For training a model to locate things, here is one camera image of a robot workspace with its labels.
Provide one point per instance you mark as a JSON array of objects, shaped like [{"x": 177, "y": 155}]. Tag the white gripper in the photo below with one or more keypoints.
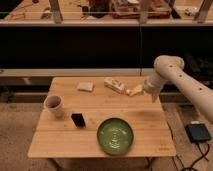
[{"x": 153, "y": 85}]

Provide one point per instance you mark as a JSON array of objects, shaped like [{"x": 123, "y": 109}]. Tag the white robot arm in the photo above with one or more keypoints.
[{"x": 170, "y": 68}]

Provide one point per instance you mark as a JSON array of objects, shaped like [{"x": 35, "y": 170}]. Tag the black eraser block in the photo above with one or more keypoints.
[{"x": 78, "y": 119}]

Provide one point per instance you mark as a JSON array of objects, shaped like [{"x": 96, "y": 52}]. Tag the yellow cheese wedge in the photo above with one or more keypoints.
[{"x": 136, "y": 90}]

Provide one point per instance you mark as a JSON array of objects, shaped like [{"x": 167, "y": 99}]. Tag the wooden table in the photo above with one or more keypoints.
[{"x": 60, "y": 138}]

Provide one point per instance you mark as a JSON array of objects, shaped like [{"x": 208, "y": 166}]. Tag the black foot pedal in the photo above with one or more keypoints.
[{"x": 198, "y": 133}]

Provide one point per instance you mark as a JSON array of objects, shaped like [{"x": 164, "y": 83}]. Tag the green plate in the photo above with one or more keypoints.
[{"x": 115, "y": 136}]

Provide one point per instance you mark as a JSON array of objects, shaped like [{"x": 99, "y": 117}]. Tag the white paper cup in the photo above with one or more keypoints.
[{"x": 54, "y": 105}]

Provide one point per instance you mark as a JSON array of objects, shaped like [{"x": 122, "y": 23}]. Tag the long metal shelf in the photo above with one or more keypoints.
[{"x": 68, "y": 12}]

